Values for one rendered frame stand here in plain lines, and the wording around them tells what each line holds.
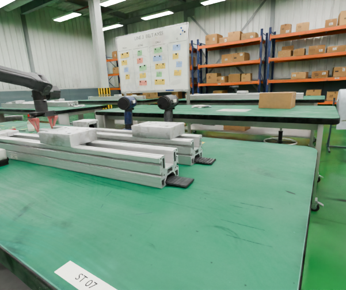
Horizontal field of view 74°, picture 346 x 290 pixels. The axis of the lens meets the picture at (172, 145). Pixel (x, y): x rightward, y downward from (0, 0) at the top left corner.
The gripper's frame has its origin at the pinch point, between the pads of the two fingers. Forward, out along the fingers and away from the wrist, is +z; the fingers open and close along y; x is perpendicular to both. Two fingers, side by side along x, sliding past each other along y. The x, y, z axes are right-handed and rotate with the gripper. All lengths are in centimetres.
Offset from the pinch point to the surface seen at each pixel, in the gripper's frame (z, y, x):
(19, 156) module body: 5.0, -24.1, -19.9
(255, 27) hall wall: -237, 1038, 95
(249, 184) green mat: 7, -11, -104
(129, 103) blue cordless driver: -11.7, 14.0, -45.2
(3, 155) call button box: 3.2, -29.4, -20.0
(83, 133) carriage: -5, -18, -52
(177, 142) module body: 0, -4, -79
